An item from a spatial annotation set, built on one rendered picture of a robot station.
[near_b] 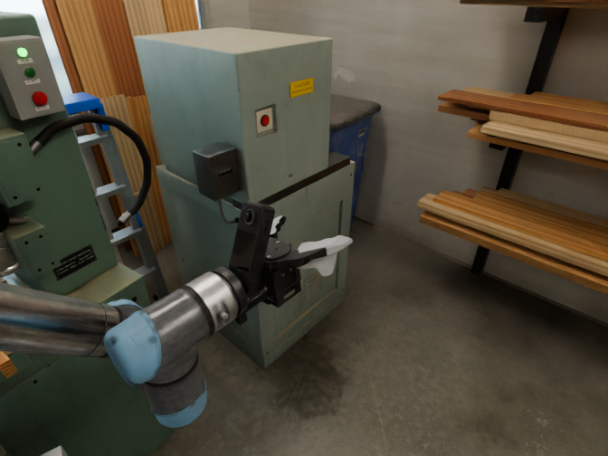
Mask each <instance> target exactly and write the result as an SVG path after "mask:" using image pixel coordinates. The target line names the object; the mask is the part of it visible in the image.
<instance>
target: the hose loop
mask: <svg viewBox="0 0 608 456"><path fill-rule="evenodd" d="M83 123H97V124H103V125H109V126H112V127H115V128H117V129H119V130H120V131H121V132H123V133H124V134H125V135H127V136H128V137H129V138H131V139H132V140H133V142H134V143H135V145H136V147H137V149H138V152H139V154H140V155H141V157H142V160H143V184H142V187H141V189H140V191H139V194H138V197H137V200H136V202H135V203H134V204H133V205H132V206H131V207H130V208H129V209H128V210H127V211H126V212H125V213H124V214H123V215H122V216H121V217H120V218H119V219H118V221H117V224H118V226H123V225H125V224H126V223H127V222H128V221H129V220H130V219H131V218H132V217H133V216H134V215H135V214H136V213H137V212H138V210H139V209H140V208H141V206H142V205H143V203H144V202H145V199H146V197H147V193H148V191H149V188H150V185H151V159H150V156H149V154H148V152H147V149H146V147H145V145H144V142H143V140H142V139H141V137H140V136H139V135H138V134H137V133H136V132H135V131H134V130H133V129H132V128H130V127H129V126H128V125H126V124H125V123H124V122H122V121H121V120H119V119H115V118H112V117H109V116H104V115H99V114H93V113H82V114H78V115H74V116H71V117H68V118H66V119H60V120H57V121H54V122H53V123H51V124H50V125H48V126H47V127H46V128H44V129H43V130H42V131H41V132H40V133H39V134H38V135H37V136H36V137H35V138H34V139H33V140H32V141H31V142H30V143H29V146H30V148H31V150H32V152H33V156H35V155H36V154H37V153H38V152H39V151H40V150H41V149H42V148H43V146H44V145H45V144H46V143H47V142H48V141H49V140H50V139H51V138H52V137H53V136H54V135H55V134H56V133H58V132H60V131H62V130H64V129H67V128H71V127H74V126H77V125H80V124H83Z"/></svg>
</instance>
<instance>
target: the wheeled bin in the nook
mask: <svg viewBox="0 0 608 456"><path fill-rule="evenodd" d="M380 110H381V105H380V104H379V103H376V102H374V101H371V100H361V99H356V98H350V97H345V96H339V95H335V94H331V99H330V123H329V148H328V153H329V154H330V153H332V152H337V153H339V154H342V155H345V156H348V157H350V160H352V161H355V174H354V185H353V197H352V209H351V220H350V226H351V225H352V222H353V218H354V213H355V209H356V200H357V196H358V190H359V186H360V180H361V175H362V173H363V171H364V161H365V153H366V144H367V139H368V134H369V129H370V123H371V118H372V116H373V115H375V114H376V113H377V112H379V111H380Z"/></svg>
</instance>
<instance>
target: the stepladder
mask: <svg viewBox="0 0 608 456"><path fill-rule="evenodd" d="M62 99H63V102H64V105H65V108H66V109H67V112H68V115H69V116H70V114H74V113H79V112H83V111H88V112H89V113H93V114H99V115H104V116H106V113H105V110H104V107H103V104H102V103H100V99H99V98H97V97H95V96H92V95H90V94H88V93H86V92H79V93H74V94H69V95H63V96H62ZM91 124H92V126H94V128H95V131H96V133H95V134H91V135H88V136H84V137H80V138H77V135H76V132H75V130H74V127H72V128H73V131H74V134H75V137H76V139H77V142H78V145H79V148H80V151H81V155H82V158H83V161H84V164H85V166H86V169H87V172H88V175H89V178H90V182H91V185H92V188H93V191H94V194H95V196H96V199H97V202H98V204H99V207H100V211H101V214H102V217H103V220H104V223H105V225H106V228H107V231H108V234H109V238H110V241H111V244H112V247H113V250H114V252H115V255H116V258H117V261H118V262H120V263H121V264H123V261H122V259H121V257H120V254H119V249H118V247H117V245H119V244H121V243H123V242H126V241H128V240H130V239H133V238H135V240H136V242H137V245H138V249H139V252H140V254H141V257H142V260H143V262H144V266H142V267H140V268H138V269H136V270H134V271H135V272H136V273H138V274H140V275H141V276H143V279H146V278H149V279H150V282H151V285H152V288H153V291H154V292H155V295H154V296H153V299H154V301H158V300H160V299H162V298H164V297H165V296H167V295H168V294H169V292H168V289H167V287H166V283H165V280H164V277H163V274H162V272H161V270H160V267H159V264H158V261H157V257H156V255H155V252H154V249H153V246H152V244H151V241H150V239H149V236H148V233H147V229H146V226H145V224H144V221H143V218H142V216H141V213H140V211H139V210H138V212H137V213H136V214H135V215H134V216H133V217H132V218H131V219H130V220H129V224H130V226H129V227H127V228H125V229H122V230H120V231H118V232H115V233H112V231H111V229H110V227H109V222H108V219H107V217H106V215H105V212H104V209H103V207H102V204H101V201H100V200H101V199H104V198H107V197H110V196H113V195H116V194H119V196H120V199H121V202H122V203H123V206H124V209H125V212H126V211H127V210H128V209H129V208H130V207H131V206H132V205H133V204H134V203H135V202H136V198H135V196H134V193H133V190H132V188H131V185H130V182H129V180H128V175H127V173H126V170H125V167H124V165H123V162H122V160H121V157H120V154H119V150H118V147H117V145H116V142H115V139H114V137H113V134H112V132H111V129H110V126H109V125H103V124H97V123H91ZM98 144H100V145H101V147H102V150H103V153H104V155H105V158H106V160H107V162H108V165H109V169H110V172H111V174H112V176H113V179H114V182H115V183H112V184H109V185H105V186H102V187H99V188H96V187H95V185H94V182H93V179H92V177H91V174H90V170H89V168H88V165H87V162H86V160H85V157H84V155H83V152H82V150H81V149H82V148H85V147H91V146H94V145H98ZM123 265H124V264H123Z"/></svg>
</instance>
